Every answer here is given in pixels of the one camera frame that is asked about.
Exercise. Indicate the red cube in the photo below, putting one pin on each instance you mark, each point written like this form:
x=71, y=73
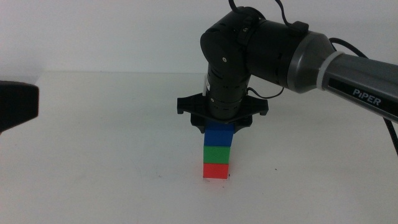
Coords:
x=215, y=171

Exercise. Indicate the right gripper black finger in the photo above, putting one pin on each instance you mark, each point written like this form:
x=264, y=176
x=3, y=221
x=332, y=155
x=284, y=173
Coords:
x=240, y=127
x=200, y=127

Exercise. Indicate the white zip tie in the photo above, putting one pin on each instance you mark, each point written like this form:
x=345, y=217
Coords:
x=328, y=70

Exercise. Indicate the blue cube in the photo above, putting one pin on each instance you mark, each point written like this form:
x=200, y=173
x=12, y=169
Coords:
x=218, y=137

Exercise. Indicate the green cube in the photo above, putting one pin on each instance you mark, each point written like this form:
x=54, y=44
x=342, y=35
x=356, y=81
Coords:
x=216, y=155

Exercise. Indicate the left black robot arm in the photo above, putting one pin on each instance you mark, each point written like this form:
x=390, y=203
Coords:
x=17, y=105

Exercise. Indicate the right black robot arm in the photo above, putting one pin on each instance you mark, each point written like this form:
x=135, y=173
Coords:
x=311, y=62

